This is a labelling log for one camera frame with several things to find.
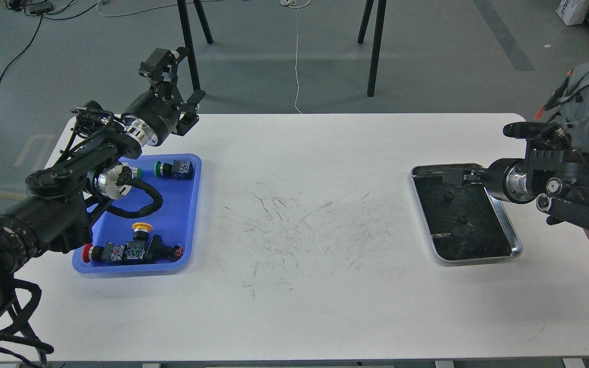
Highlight red push button switch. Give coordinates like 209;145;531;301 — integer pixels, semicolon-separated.
81;235;185;265

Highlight white floor cable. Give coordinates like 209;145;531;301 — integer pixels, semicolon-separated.
95;0;311;114

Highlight black floor cable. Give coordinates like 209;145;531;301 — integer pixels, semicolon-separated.
0;0;101;125

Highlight black right stand legs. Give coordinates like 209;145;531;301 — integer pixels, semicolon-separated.
357;0;387;98

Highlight black left stand legs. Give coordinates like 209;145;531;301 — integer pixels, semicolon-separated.
177;1;214;90

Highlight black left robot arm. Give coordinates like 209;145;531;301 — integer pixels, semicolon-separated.
0;47;206;367

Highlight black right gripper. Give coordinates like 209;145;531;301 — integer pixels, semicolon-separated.
442;158;530;203

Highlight green push button switch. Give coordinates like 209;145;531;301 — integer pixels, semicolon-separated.
154;160;195;181

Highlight white cardboard box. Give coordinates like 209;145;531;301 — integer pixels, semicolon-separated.
555;0;589;26

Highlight yellow push button switch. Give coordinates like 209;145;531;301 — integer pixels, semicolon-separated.
131;222;153;246

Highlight black stand legs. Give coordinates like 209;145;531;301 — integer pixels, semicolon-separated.
357;0;387;98
177;1;214;90

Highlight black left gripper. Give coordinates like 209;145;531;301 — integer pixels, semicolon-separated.
121;47;206;147

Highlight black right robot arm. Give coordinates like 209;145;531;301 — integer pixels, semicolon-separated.
443;122;589;231

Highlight silver metal tray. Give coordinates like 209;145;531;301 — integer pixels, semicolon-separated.
411;163;523;266

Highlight blue plastic tray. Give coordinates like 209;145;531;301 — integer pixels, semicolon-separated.
72;153;202;275

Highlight orange white push button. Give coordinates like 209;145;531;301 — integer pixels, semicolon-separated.
128;166;143;179

